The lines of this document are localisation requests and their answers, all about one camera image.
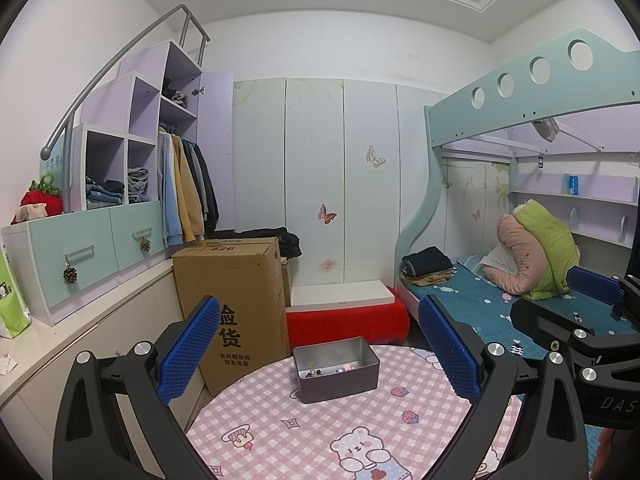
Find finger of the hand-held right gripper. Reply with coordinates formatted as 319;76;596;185
566;266;640;321
510;296;640;361

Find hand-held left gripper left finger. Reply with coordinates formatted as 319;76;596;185
52;294;223;480

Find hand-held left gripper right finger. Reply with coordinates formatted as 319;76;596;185
417;294;592;480

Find dark metal tin box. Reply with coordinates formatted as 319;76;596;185
292;337;380;405

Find person's right hand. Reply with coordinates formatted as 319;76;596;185
596;427;629;480

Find large cardboard box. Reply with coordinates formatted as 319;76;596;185
171;237;291;397

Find blue printed bedsheet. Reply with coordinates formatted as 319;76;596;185
404;252;640;466

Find green blanket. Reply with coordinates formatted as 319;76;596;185
513;199;582;302

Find folded tan clothes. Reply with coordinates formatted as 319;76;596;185
399;267;459;289

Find white pillow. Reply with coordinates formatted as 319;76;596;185
480;245;519;281

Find folded black clothes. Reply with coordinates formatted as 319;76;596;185
401;247;454;277

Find white low cabinet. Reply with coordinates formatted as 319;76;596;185
0;259;212;461

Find red covered bench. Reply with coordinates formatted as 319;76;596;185
285;299;412;349

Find white board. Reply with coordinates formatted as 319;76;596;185
290;281;397;307

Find narrow teal drawer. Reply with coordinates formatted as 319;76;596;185
109;200;169;272

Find black clothes pile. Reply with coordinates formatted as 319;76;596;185
219;226;303;261

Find pink checked bear tablecloth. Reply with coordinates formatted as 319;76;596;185
185;344;527;480

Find wide teal drawer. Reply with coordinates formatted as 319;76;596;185
29;207;119;307

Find yellow hanging jacket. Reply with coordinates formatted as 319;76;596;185
170;135;206;244

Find light blue hanging jacket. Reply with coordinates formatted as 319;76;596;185
158;132;184;247

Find dark hanging jackets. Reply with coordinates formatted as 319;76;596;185
182;140;220;237

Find hanging pink grey cloth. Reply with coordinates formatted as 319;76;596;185
530;115;561;143

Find folded dark blue jeans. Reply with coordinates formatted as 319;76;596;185
85;177;125;209

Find green package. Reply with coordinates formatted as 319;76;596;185
0;244;32;339

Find red strawberry plush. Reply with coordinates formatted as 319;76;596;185
19;171;64;222

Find white wardrobe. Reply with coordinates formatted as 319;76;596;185
231;77;452;287

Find purple stair shelf unit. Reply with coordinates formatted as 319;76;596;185
69;42;236;233

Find clothes in shelf cubby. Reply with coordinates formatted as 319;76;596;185
161;77;189;109

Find grey metal handrail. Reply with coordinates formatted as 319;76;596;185
40;4;211;162

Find purple wall shelf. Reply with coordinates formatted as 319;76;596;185
506;186;640;248

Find teal bunk bed frame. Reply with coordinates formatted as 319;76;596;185
394;25;640;321

